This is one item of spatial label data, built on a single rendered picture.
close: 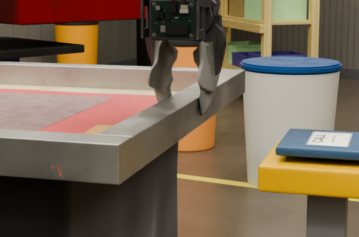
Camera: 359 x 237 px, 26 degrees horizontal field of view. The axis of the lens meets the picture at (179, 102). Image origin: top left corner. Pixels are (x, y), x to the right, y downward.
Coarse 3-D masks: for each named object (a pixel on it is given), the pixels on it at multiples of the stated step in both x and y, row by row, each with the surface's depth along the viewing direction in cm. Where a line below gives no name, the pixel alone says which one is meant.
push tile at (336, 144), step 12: (288, 132) 85; (300, 132) 85; (312, 132) 85; (324, 132) 85; (336, 132) 85; (348, 132) 85; (288, 144) 79; (300, 144) 79; (312, 144) 79; (324, 144) 79; (336, 144) 79; (348, 144) 79; (300, 156) 78; (312, 156) 78; (324, 156) 77; (336, 156) 77; (348, 156) 77
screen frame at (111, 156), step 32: (0, 64) 133; (32, 64) 132; (64, 64) 132; (192, 96) 98; (224, 96) 111; (128, 128) 77; (160, 128) 82; (192, 128) 95; (0, 160) 73; (32, 160) 73; (64, 160) 72; (96, 160) 71; (128, 160) 72
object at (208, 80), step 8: (200, 48) 93; (208, 48) 95; (200, 56) 93; (208, 56) 95; (200, 64) 93; (208, 64) 95; (200, 72) 92; (208, 72) 95; (200, 80) 92; (208, 80) 95; (216, 80) 96; (200, 88) 92; (208, 88) 95; (200, 96) 96; (208, 96) 96; (200, 104) 97; (208, 104) 96; (200, 112) 97
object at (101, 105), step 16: (0, 96) 120; (16, 96) 120; (32, 96) 120; (48, 96) 120; (64, 96) 120; (80, 96) 120; (96, 96) 120; (112, 96) 120; (128, 96) 120; (144, 96) 120; (0, 112) 106; (16, 112) 106; (32, 112) 106; (48, 112) 106; (64, 112) 106; (80, 112) 106; (96, 112) 106; (112, 112) 106; (128, 112) 106
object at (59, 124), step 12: (0, 120) 100; (12, 120) 100; (24, 120) 100; (36, 120) 100; (48, 120) 100; (60, 120) 100; (72, 120) 100; (84, 120) 100; (96, 120) 100; (108, 120) 100; (120, 120) 100; (72, 132) 93; (84, 132) 93
